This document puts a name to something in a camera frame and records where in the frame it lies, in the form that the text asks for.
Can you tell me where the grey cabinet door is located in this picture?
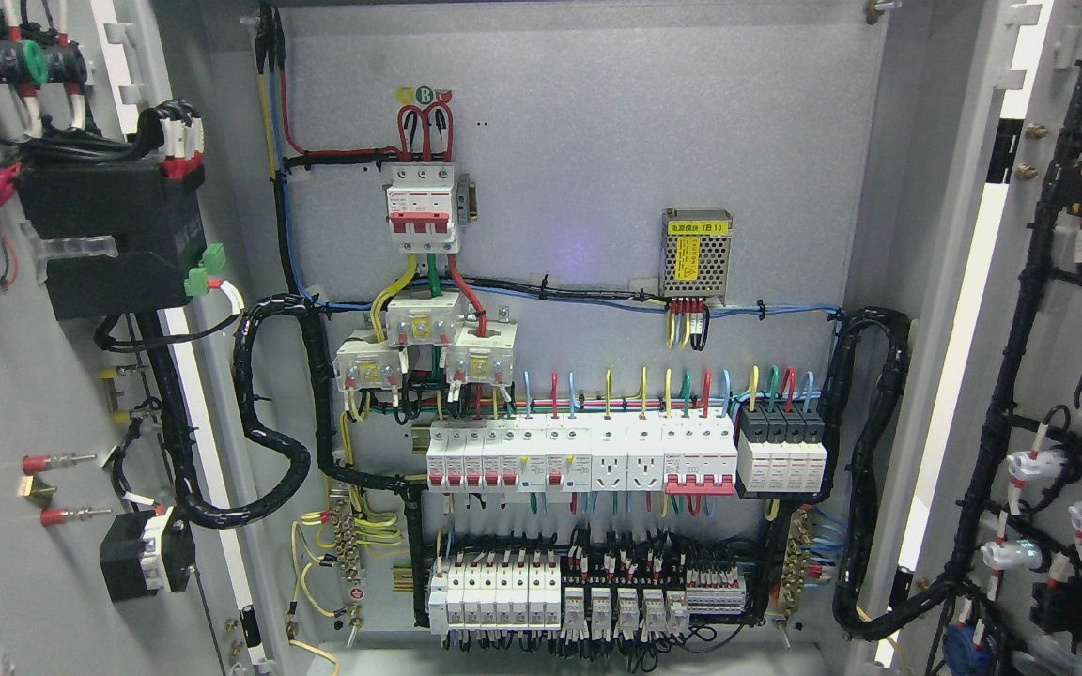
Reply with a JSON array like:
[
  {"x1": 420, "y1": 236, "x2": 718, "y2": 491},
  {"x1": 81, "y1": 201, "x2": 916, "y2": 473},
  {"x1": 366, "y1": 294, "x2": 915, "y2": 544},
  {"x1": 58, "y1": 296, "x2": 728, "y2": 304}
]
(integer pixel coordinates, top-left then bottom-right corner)
[
  {"x1": 0, "y1": 1, "x2": 261, "y2": 675},
  {"x1": 856, "y1": 0, "x2": 1082, "y2": 676}
]

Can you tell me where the white current transformer cluster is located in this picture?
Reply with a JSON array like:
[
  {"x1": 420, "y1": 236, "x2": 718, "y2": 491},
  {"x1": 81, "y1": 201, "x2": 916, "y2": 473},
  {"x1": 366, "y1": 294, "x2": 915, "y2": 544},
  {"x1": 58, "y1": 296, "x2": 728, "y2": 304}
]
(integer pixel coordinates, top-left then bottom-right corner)
[{"x1": 333, "y1": 290, "x2": 517, "y2": 392}]

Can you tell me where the small white breaker row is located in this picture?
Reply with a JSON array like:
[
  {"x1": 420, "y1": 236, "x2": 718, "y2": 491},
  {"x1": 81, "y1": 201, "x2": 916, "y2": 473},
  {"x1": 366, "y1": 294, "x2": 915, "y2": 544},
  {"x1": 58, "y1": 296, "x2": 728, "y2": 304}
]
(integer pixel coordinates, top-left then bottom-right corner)
[{"x1": 426, "y1": 417, "x2": 592, "y2": 501}]

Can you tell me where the white three pole main breaker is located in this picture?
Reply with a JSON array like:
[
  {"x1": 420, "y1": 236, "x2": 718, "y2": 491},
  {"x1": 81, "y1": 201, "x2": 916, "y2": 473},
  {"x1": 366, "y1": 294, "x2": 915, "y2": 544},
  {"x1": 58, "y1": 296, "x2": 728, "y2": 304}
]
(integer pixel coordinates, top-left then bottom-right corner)
[{"x1": 383, "y1": 162, "x2": 475, "y2": 255}]

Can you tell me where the metal mesh power supply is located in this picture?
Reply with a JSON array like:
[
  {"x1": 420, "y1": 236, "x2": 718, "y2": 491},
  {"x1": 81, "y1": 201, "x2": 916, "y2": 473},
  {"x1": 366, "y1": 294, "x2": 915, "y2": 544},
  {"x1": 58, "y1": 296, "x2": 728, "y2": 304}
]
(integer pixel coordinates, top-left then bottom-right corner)
[{"x1": 660, "y1": 208, "x2": 734, "y2": 299}]

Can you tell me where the black white surge protector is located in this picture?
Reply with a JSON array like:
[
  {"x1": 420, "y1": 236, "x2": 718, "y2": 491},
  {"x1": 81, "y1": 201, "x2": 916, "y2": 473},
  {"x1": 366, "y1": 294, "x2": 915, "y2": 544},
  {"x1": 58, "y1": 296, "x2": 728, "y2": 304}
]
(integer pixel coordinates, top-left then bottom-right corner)
[{"x1": 737, "y1": 405, "x2": 828, "y2": 498}]

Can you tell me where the lower relay terminal row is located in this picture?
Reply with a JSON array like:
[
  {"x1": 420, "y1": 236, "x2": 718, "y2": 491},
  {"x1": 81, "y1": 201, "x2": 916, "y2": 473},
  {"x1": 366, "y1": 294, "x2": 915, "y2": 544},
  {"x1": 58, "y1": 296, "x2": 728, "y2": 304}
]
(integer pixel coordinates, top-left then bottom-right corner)
[{"x1": 425, "y1": 528, "x2": 754, "y2": 659}]

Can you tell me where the black digital power meter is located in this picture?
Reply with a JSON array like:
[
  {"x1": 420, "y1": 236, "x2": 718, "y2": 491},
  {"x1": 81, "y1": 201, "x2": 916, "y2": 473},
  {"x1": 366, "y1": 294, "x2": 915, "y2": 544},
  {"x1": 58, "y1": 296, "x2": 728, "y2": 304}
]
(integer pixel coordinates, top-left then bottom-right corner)
[{"x1": 18, "y1": 159, "x2": 226, "y2": 321}]

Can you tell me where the red handled circuit breaker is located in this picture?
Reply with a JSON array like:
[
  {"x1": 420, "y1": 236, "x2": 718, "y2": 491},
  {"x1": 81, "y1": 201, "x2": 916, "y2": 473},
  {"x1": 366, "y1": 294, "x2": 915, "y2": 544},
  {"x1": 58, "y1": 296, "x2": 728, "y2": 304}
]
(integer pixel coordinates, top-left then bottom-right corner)
[{"x1": 661, "y1": 416, "x2": 737, "y2": 496}]

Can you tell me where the black corrugated cable loom left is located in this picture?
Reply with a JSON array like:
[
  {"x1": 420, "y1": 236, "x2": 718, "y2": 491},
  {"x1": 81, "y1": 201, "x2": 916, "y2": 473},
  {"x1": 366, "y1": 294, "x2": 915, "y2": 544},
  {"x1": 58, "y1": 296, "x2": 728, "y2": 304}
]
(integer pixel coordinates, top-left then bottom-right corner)
[{"x1": 132, "y1": 293, "x2": 428, "y2": 629}]

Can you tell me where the black corrugated cable loom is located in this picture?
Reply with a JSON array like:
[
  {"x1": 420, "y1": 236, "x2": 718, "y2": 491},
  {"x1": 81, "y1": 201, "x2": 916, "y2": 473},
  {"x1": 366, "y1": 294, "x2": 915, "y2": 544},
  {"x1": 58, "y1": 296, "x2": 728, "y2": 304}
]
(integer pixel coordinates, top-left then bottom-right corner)
[
  {"x1": 823, "y1": 307, "x2": 914, "y2": 642},
  {"x1": 132, "y1": 293, "x2": 428, "y2": 629}
]

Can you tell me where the black corrugated cable loom right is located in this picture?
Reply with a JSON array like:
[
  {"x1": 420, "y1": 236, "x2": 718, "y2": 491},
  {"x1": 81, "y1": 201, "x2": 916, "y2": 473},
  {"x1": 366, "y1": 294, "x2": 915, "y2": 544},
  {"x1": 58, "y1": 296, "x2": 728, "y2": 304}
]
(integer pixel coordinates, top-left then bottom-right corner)
[{"x1": 823, "y1": 307, "x2": 914, "y2": 642}]

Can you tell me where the white rotary selector switch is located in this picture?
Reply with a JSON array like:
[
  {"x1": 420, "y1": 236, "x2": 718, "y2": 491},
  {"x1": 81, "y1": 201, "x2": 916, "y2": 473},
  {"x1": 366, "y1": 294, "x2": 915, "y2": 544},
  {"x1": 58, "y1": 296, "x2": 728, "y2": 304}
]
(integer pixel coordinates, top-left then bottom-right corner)
[{"x1": 100, "y1": 506, "x2": 196, "y2": 604}]

